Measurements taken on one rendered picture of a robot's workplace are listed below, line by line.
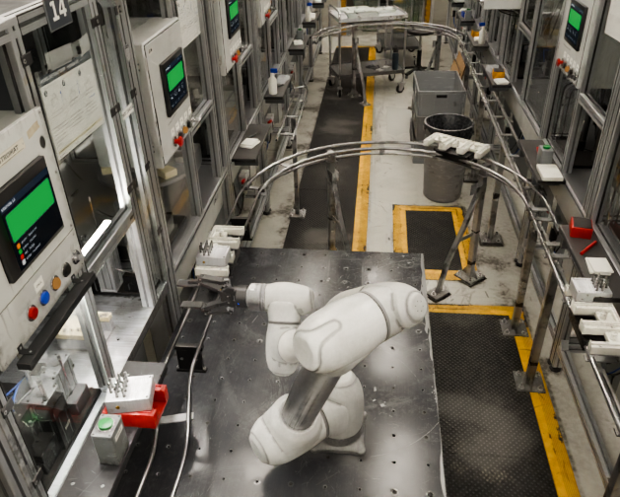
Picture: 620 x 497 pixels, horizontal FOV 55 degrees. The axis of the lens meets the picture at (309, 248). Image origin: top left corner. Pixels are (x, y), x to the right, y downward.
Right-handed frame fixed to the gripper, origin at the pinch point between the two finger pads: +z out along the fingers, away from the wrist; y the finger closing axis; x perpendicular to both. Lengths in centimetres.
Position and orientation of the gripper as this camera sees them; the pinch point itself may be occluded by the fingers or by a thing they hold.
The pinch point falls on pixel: (187, 294)
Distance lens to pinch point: 200.0
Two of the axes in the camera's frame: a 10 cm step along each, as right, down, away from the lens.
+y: -0.3, -8.4, -5.4
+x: -1.0, 5.4, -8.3
